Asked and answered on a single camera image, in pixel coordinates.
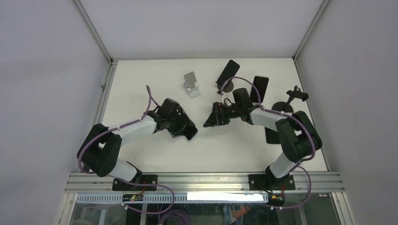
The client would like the silver phone stand left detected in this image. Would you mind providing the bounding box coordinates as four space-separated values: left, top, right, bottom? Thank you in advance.
183 72 201 98

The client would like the black phone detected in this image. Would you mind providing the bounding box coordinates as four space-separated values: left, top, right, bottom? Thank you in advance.
216 60 240 87
250 76 269 104
265 127 280 144
173 123 198 141

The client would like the aluminium mounting rail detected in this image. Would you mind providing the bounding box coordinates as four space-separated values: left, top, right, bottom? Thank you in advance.
65 172 345 194

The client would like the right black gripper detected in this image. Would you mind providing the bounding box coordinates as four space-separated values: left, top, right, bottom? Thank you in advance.
203 102 241 128

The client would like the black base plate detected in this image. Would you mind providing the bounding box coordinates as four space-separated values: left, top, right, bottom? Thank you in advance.
112 174 158 192
248 174 296 191

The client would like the black round-base clamp stand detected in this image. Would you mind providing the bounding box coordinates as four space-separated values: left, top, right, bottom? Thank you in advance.
271 85 309 113

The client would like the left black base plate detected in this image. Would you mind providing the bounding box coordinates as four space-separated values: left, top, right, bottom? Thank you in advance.
112 174 158 192

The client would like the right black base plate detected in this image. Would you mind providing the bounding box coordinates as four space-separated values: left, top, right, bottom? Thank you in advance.
248 174 296 191

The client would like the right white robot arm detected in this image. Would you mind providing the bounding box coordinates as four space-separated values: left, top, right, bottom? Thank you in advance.
203 88 322 190

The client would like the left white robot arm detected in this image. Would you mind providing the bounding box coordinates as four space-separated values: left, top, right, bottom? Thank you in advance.
77 98 198 190

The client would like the white slotted cable duct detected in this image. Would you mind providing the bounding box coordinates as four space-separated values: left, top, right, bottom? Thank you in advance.
76 192 268 204

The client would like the black stand wooden base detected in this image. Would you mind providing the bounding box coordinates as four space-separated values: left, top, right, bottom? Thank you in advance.
217 81 234 94

